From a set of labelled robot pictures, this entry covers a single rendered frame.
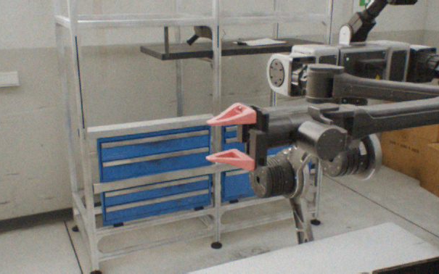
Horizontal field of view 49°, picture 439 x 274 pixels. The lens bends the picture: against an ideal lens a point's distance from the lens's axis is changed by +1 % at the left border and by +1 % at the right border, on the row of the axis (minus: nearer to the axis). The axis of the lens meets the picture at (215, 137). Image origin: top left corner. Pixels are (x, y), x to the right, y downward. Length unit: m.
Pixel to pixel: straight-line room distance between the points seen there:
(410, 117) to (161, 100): 2.92
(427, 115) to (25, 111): 2.96
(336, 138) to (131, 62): 2.95
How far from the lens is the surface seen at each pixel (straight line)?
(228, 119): 0.79
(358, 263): 1.96
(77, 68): 2.69
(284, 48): 3.19
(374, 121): 0.97
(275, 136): 0.83
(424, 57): 1.77
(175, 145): 2.97
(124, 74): 3.67
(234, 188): 3.25
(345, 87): 1.31
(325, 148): 0.81
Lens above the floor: 1.70
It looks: 17 degrees down
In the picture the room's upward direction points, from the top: straight up
